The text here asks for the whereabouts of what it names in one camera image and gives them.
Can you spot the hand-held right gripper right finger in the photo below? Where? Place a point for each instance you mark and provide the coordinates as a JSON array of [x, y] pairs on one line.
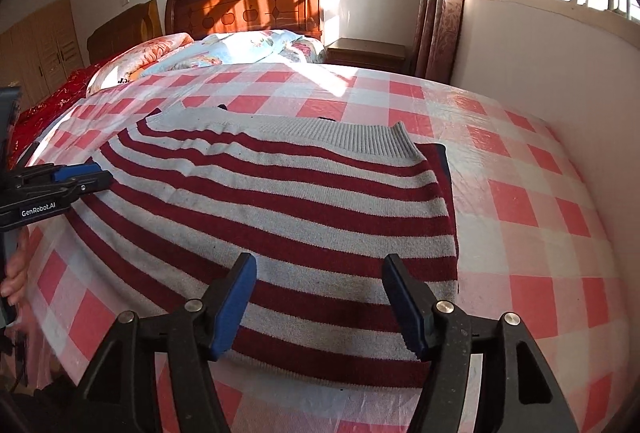
[[407, 308]]

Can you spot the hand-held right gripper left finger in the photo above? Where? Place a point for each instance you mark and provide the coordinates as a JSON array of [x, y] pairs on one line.
[[232, 308]]

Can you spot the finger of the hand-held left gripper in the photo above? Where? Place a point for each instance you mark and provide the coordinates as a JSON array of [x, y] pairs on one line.
[[92, 183], [75, 171]]

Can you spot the red grey striped sweater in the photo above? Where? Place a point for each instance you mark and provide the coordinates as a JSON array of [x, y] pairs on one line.
[[300, 213]]

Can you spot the person's left hand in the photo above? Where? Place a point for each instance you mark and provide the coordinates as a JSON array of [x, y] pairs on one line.
[[15, 278]]

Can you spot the red patterned blanket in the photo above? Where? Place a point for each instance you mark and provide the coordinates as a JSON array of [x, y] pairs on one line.
[[55, 103]]

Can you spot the pink floral pillow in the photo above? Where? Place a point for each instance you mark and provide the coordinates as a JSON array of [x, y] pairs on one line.
[[130, 63]]

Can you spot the light wooden wardrobe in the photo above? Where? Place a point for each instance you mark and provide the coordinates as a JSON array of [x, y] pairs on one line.
[[45, 48]]

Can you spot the bed with pink checkered sheet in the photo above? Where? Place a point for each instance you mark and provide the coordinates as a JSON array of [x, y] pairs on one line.
[[515, 213]]

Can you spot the small dark wooden headboard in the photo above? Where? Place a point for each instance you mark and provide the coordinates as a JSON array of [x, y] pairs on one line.
[[125, 33]]

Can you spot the light blue floral quilt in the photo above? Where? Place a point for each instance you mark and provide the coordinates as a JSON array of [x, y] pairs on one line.
[[240, 48]]

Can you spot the large carved wooden headboard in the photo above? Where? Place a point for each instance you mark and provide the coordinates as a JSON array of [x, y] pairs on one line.
[[240, 8]]

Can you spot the wooden nightstand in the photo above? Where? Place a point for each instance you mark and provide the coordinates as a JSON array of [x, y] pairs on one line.
[[365, 53]]

